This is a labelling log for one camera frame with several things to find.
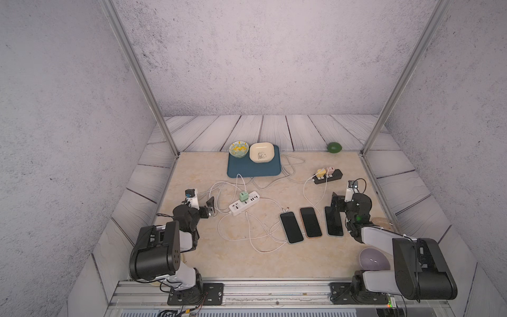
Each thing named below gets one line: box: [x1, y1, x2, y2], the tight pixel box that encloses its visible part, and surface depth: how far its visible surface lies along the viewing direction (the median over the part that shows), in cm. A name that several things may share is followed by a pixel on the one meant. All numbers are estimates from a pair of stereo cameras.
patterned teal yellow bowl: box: [228, 140, 250, 159], surface depth 121 cm
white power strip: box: [229, 190, 261, 216], surface depth 98 cm
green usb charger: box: [238, 191, 249, 203], surface depth 95 cm
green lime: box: [326, 141, 343, 154], surface depth 121 cm
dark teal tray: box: [227, 144, 282, 179], surface depth 114 cm
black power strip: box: [312, 169, 344, 185], surface depth 109 cm
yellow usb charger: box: [316, 168, 327, 178], surface depth 106 cm
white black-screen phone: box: [279, 211, 305, 245], surface depth 91 cm
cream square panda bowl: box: [248, 141, 276, 164], surface depth 120 cm
